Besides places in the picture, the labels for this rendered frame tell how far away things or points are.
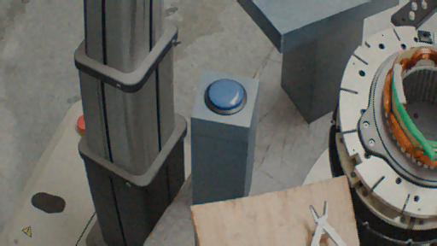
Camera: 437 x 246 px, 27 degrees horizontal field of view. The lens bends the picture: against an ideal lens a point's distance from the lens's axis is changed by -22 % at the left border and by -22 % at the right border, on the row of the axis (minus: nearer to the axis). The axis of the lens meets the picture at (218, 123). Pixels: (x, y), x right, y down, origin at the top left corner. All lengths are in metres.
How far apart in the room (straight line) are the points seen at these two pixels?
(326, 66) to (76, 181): 0.81
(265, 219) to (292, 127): 0.42
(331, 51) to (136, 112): 0.30
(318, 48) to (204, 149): 0.22
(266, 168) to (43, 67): 1.21
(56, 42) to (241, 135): 1.45
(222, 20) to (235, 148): 1.39
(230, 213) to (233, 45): 1.48
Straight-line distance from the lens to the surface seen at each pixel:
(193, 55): 2.67
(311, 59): 1.51
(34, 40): 2.77
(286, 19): 1.44
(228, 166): 1.41
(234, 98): 1.33
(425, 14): 1.81
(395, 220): 1.25
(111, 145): 1.69
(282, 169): 1.59
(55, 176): 2.20
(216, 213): 1.23
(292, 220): 1.23
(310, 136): 1.63
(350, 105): 1.28
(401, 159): 1.24
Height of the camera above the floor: 2.15
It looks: 57 degrees down
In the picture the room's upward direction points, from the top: 2 degrees clockwise
